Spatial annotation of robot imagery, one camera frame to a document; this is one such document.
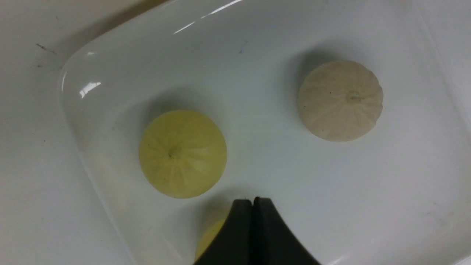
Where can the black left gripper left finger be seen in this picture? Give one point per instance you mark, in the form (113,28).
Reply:
(231,245)

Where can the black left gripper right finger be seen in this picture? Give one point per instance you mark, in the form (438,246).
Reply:
(273,243)

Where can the yellow steamed bun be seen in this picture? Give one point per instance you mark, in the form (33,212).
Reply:
(182,153)
(208,237)

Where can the white steamed bun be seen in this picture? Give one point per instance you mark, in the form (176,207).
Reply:
(340,101)

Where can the white rectangular plate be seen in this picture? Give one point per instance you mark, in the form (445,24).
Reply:
(400,195)

